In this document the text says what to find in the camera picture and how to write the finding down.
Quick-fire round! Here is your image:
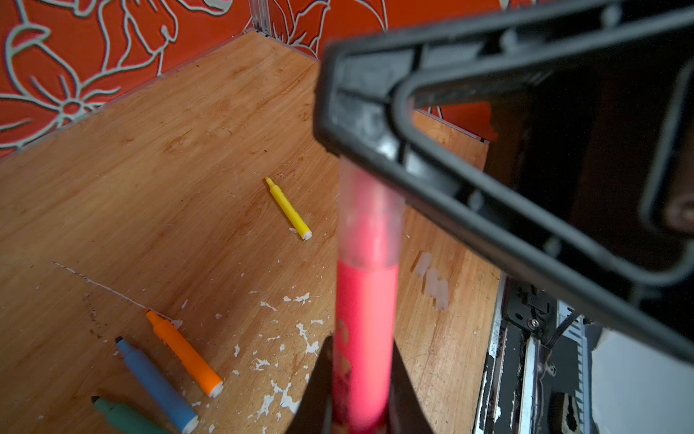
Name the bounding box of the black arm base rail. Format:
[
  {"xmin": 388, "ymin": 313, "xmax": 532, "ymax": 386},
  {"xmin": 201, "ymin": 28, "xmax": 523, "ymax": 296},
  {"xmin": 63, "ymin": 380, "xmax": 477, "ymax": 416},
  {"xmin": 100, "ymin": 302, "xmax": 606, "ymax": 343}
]
[{"xmin": 472, "ymin": 275, "xmax": 597, "ymax": 433}]

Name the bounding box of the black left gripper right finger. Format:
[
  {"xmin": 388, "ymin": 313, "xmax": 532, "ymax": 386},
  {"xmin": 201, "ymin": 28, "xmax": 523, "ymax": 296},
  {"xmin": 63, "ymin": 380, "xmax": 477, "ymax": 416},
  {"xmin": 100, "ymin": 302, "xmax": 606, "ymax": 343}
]
[{"xmin": 388, "ymin": 342, "xmax": 433, "ymax": 434}]

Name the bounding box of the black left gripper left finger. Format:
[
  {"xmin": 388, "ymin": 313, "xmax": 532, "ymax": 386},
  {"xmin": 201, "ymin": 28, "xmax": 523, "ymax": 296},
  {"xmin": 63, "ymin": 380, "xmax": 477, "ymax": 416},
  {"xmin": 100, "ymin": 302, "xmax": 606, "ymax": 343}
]
[{"xmin": 285, "ymin": 335, "xmax": 334, "ymax": 434}]

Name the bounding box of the orange marker pen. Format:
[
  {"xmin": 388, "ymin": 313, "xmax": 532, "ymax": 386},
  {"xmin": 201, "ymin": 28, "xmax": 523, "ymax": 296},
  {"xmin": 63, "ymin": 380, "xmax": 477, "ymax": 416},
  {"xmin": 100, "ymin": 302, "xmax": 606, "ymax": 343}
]
[{"xmin": 146, "ymin": 310, "xmax": 224, "ymax": 398}]

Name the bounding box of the blue marker pen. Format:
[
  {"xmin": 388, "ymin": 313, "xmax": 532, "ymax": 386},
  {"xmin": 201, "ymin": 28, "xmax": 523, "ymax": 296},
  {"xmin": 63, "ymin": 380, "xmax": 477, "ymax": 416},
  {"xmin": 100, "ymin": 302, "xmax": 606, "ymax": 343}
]
[{"xmin": 115, "ymin": 336, "xmax": 200, "ymax": 434}]

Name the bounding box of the green marker pen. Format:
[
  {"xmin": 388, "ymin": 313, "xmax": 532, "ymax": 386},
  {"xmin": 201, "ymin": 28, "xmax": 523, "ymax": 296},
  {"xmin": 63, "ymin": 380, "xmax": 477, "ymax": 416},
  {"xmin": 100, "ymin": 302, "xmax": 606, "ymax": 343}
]
[{"xmin": 91, "ymin": 396, "xmax": 169, "ymax": 434}]

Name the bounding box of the clear pen cap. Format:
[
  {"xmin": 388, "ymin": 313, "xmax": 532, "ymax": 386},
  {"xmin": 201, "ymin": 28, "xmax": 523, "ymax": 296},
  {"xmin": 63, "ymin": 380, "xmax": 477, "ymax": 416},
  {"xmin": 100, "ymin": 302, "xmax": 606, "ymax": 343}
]
[
  {"xmin": 436, "ymin": 278, "xmax": 449, "ymax": 310},
  {"xmin": 424, "ymin": 269, "xmax": 438, "ymax": 298},
  {"xmin": 412, "ymin": 251, "xmax": 432, "ymax": 278},
  {"xmin": 337, "ymin": 157, "xmax": 405, "ymax": 271}
]

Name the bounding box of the yellow highlighter pen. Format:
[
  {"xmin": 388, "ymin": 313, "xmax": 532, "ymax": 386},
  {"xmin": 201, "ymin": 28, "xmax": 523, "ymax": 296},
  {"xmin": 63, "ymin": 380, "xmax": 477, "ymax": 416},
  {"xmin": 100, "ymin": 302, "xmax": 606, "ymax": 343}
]
[{"xmin": 265, "ymin": 176, "xmax": 313, "ymax": 241}]

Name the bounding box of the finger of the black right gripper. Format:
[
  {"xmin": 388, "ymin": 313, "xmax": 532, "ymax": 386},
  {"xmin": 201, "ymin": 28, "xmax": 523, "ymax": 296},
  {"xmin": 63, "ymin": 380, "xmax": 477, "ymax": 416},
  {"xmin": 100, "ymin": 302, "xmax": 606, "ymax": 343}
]
[{"xmin": 314, "ymin": 1, "xmax": 693, "ymax": 362}]

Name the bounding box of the pink highlighter pen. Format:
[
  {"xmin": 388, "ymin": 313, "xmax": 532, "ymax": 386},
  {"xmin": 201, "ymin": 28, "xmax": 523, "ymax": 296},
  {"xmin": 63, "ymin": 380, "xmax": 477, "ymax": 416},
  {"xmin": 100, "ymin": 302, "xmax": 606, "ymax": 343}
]
[{"xmin": 332, "ymin": 261, "xmax": 399, "ymax": 433}]

